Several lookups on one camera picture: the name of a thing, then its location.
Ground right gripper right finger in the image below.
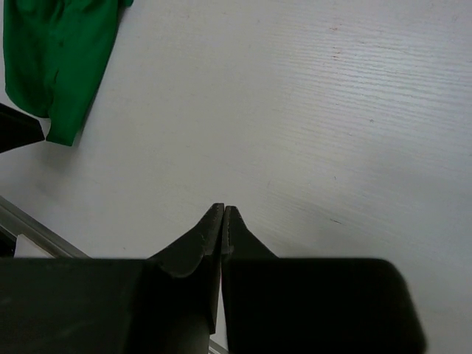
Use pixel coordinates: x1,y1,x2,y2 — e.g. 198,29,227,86
221,206,277,353

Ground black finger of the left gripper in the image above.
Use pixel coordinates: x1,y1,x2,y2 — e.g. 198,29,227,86
0,103,45,153

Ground green t shirt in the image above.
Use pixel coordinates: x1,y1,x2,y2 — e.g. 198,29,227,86
3,1,133,146

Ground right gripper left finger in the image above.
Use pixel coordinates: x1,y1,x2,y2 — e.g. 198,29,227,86
145,203,225,334

